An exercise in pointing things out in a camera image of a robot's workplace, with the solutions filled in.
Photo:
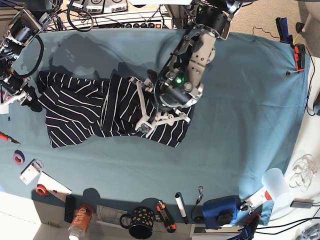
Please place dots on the purple tape roll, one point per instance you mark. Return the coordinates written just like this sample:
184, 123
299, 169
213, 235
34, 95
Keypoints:
18, 157

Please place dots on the orange black utility knife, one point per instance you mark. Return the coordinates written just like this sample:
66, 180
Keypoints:
166, 217

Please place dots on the teal table cloth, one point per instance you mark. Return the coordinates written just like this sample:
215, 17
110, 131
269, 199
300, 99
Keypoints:
246, 122

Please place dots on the navy white striped t-shirt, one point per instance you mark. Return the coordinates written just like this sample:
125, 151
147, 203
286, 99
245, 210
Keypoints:
77, 108

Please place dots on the red tape roll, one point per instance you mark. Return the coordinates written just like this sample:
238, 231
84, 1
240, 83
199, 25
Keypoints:
41, 190

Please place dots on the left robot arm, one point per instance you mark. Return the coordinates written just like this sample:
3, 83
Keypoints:
178, 84

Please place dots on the translucent plastic cup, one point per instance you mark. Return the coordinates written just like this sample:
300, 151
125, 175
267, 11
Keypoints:
277, 187

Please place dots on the black remote control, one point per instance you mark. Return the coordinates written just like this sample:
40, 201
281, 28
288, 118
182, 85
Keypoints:
69, 209

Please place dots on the orange black clamp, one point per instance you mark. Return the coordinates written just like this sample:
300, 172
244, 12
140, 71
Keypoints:
299, 57

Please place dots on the orange handled screwdriver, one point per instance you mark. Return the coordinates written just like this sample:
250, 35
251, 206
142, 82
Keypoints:
8, 138

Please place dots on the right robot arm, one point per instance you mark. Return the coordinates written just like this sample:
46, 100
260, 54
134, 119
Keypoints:
32, 18

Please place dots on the black mug with yellow leaves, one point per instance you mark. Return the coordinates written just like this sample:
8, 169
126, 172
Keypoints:
141, 223

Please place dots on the orange drink bottle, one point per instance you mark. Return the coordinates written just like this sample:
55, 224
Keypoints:
80, 222

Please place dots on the white packaged card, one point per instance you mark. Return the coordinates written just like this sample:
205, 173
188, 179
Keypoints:
34, 168

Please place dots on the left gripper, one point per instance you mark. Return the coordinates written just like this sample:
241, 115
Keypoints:
164, 102

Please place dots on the white red card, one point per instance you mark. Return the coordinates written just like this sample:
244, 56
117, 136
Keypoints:
256, 200

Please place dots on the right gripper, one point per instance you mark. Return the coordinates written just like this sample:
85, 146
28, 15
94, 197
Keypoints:
26, 96

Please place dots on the white black marker pen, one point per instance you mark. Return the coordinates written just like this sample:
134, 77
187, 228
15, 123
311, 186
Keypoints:
181, 208

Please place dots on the white paper sheet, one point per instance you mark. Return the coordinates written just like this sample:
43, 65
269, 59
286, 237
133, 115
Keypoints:
52, 185

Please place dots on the grey small box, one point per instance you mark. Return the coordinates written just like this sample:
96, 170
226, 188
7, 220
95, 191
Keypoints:
302, 203

